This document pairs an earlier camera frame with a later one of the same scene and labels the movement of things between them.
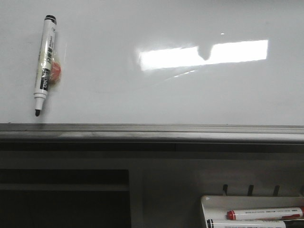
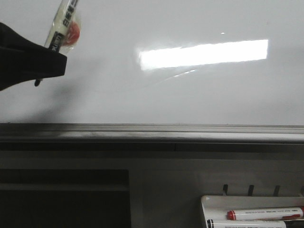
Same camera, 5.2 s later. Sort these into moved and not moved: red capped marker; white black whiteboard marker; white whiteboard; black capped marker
Moved: white black whiteboard marker
Not moved: black capped marker; white whiteboard; red capped marker
